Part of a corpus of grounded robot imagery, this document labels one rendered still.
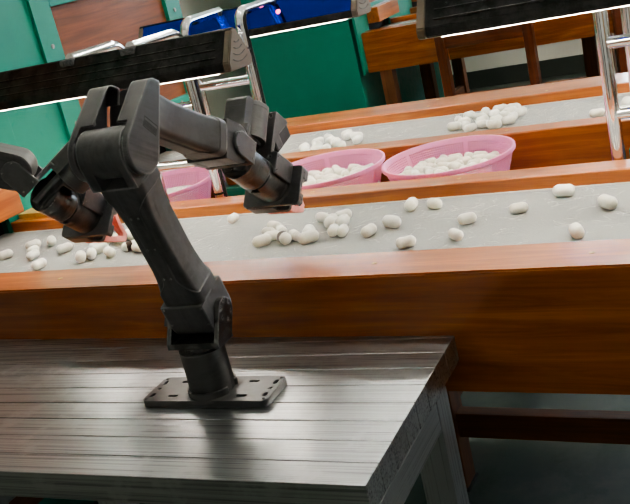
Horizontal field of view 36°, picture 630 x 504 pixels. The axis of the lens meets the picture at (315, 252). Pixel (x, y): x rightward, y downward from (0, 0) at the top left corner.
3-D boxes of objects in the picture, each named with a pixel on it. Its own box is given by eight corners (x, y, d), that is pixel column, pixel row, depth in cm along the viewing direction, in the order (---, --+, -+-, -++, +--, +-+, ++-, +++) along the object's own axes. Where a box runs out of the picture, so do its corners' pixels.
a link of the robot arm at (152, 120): (204, 133, 144) (68, 78, 117) (256, 125, 140) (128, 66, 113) (204, 214, 142) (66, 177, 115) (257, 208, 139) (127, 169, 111)
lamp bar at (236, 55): (232, 72, 168) (221, 30, 165) (-21, 114, 198) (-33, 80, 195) (254, 62, 174) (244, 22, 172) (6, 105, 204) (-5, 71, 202)
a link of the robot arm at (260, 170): (244, 154, 151) (220, 136, 145) (275, 149, 149) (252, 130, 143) (240, 194, 149) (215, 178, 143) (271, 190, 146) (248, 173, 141)
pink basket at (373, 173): (393, 215, 192) (383, 170, 190) (264, 240, 197) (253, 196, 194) (394, 181, 218) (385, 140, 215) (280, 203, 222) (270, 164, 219)
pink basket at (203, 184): (233, 218, 218) (222, 178, 216) (118, 252, 213) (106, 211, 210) (212, 196, 243) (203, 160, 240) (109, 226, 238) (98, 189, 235)
